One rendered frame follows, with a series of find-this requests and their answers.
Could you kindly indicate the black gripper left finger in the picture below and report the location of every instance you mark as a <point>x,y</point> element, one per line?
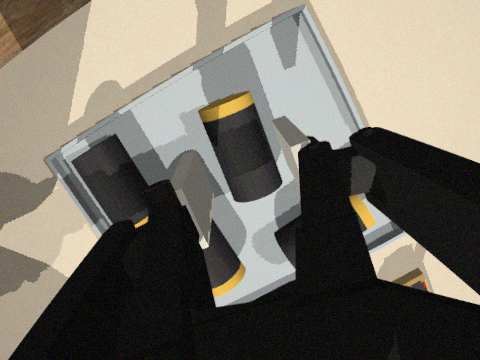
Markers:
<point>82,321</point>

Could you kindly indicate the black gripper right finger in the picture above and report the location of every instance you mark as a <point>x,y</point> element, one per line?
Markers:
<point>340,312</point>

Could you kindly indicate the black battery with yellow end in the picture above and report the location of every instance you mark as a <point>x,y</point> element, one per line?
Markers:
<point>114,180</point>
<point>285,236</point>
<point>241,146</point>
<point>224,267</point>

